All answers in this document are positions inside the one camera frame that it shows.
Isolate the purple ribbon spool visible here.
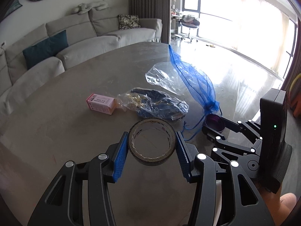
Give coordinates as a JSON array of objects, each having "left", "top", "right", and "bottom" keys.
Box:
[{"left": 204, "top": 114, "right": 226, "bottom": 133}]

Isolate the brown tape roll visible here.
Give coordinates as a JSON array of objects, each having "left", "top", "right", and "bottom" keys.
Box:
[{"left": 128, "top": 118, "right": 176, "bottom": 166}]

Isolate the pink cardboard box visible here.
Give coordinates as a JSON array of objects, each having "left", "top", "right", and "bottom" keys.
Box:
[{"left": 86, "top": 93, "right": 117, "bottom": 115}]

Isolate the clear bag with blue contents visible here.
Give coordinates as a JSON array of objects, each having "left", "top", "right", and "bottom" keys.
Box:
[{"left": 116, "top": 88, "right": 189, "bottom": 121}]

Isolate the blue mesh drawstring bag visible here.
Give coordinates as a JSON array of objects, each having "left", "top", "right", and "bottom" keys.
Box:
[{"left": 168, "top": 44, "right": 222, "bottom": 142}]

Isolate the clear plastic bag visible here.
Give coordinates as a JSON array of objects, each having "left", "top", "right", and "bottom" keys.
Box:
[{"left": 145, "top": 62, "right": 187, "bottom": 95}]

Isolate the person right hand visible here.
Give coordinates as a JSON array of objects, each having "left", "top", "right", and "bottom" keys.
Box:
[{"left": 257, "top": 184, "right": 297, "bottom": 225}]

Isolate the grey sectional sofa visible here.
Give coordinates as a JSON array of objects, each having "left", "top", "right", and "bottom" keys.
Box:
[{"left": 1, "top": 7, "right": 162, "bottom": 94}]

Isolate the teal rectangular cushion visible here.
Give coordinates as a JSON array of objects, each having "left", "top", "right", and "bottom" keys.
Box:
[{"left": 22, "top": 30, "right": 69, "bottom": 70}]

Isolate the black white floral cushion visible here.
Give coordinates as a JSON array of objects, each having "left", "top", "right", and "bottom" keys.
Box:
[{"left": 118, "top": 15, "right": 141, "bottom": 30}]

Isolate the black swivel stool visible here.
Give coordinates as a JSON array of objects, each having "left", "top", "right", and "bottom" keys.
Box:
[{"left": 179, "top": 15, "right": 200, "bottom": 42}]

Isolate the white side shelf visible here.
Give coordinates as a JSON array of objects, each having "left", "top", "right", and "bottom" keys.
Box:
[{"left": 170, "top": 0, "right": 182, "bottom": 40}]

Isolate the grey plush toy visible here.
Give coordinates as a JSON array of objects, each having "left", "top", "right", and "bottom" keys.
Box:
[{"left": 71, "top": 1, "right": 109, "bottom": 15}]

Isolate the brown grey curtain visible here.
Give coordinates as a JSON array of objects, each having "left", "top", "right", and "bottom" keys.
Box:
[{"left": 128, "top": 0, "right": 171, "bottom": 44}]

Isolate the large window frame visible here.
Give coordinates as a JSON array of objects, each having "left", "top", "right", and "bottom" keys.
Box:
[{"left": 182, "top": 0, "right": 298, "bottom": 78}]

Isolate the left curved wall painting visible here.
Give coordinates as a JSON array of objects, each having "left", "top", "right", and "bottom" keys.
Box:
[{"left": 4, "top": 0, "right": 22, "bottom": 18}]

